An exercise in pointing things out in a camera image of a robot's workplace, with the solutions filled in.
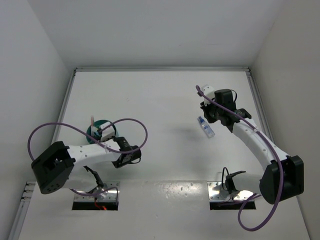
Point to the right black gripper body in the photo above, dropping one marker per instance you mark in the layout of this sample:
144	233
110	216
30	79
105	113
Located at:
212	112

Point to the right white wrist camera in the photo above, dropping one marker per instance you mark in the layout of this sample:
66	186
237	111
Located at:
209	92

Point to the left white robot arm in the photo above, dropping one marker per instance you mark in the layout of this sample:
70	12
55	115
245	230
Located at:
63	166

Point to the metal base plate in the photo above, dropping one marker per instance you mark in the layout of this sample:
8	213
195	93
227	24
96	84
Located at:
217	194
108	193

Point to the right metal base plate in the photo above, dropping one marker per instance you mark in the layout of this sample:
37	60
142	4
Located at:
217	194

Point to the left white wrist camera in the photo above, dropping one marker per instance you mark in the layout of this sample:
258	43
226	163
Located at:
106	131

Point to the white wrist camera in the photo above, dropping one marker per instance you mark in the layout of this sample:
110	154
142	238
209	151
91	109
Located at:
209	92
106	131

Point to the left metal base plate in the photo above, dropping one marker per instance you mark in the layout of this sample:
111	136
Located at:
108	193

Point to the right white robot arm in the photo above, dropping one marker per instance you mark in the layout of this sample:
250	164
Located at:
283	175

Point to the clear blue spray bottle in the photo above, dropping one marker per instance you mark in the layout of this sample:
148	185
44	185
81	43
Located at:
206	127

